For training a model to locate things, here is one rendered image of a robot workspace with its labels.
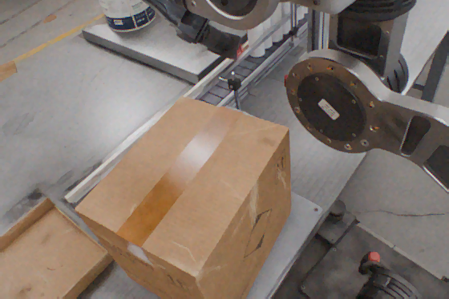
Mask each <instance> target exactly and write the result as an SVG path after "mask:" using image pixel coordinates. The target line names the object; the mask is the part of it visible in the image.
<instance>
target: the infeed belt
mask: <svg viewBox="0 0 449 299"><path fill-rule="evenodd" d="M307 22H308V14H304V18H303V19H302V20H301V21H298V25H297V27H298V29H300V28H301V27H302V26H304V25H305V24H306V23H307ZM289 37H290V35H288V34H287V35H285V36H282V41H281V42H276V43H273V46H272V47H271V48H270V49H268V50H265V55H264V56H263V57H261V58H259V59H253V58H251V57H250V56H248V57H247V58H246V59H244V60H243V61H242V62H241V63H240V64H239V65H238V66H236V67H235V68H233V69H232V70H231V71H230V72H229V73H228V74H227V75H226V76H225V77H224V78H227V79H230V78H232V76H231V72H232V71H235V74H236V77H238V78H240V79H241V82H243V81H244V80H246V79H247V78H248V77H249V75H250V74H251V73H252V72H253V71H254V70H255V69H257V68H258V67H259V66H260V65H261V64H262V63H263V62H264V61H265V60H266V59H268V58H269V57H270V56H271V55H272V54H273V53H274V52H275V51H276V50H277V49H278V48H279V47H281V46H282V45H283V43H284V42H285V41H286V40H287V39H288V38H289ZM231 92H232V90H230V89H229V87H228V84H227V83H225V82H222V81H219V82H218V83H216V84H215V85H214V86H213V87H212V89H211V90H209V91H208V92H207V93H206V94H205V95H203V96H202V97H201V98H200V99H199V100H198V101H200V102H203V103H211V104H213V105H217V104H218V103H220V102H222V101H223V100H224V99H225V98H226V97H227V96H228V95H229V94H230V93H231Z"/></svg>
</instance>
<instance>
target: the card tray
mask: <svg viewBox="0 0 449 299"><path fill-rule="evenodd" d="M113 260H114V258H113V257H112V256H111V254H110V253H109V252H108V251H107V250H106V249H105V248H104V247H103V246H102V245H101V244H99V243H98V242H96V241H95V240H94V239H93V238H92V237H91V236H89V235H88V234H87V233H86V232H85V231H83V230H82V229H81V228H80V227H79V226H78V225H77V224H76V223H75V222H74V221H73V220H71V219H70V218H69V217H68V215H67V214H65V213H64V212H63V211H62V210H61V209H60V208H57V207H56V206H55V205H54V204H53V203H52V202H51V200H50V199H49V198H48V197H47V198H45V199H44V200H43V201H42V202H40V203H39V204H38V205H37V206H35V208H33V209H31V210H30V211H29V212H28V213H27V214H26V215H25V216H23V217H22V218H21V219H20V220H18V221H17V222H16V223H15V224H13V225H12V226H11V227H10V228H8V229H7V230H6V231H5V232H4V233H3V234H2V235H1V236H0V299H76V298H77V297H78V296H79V295H80V294H81V293H82V292H83V291H84V290H85V289H86V288H87V287H88V286H89V285H90V284H91V283H92V282H93V281H94V280H95V278H96V277H97V276H98V275H100V274H101V273H102V272H103V271H104V270H105V268H106V267H107V266H108V265H109V264H110V263H111V262H112V261H113Z"/></svg>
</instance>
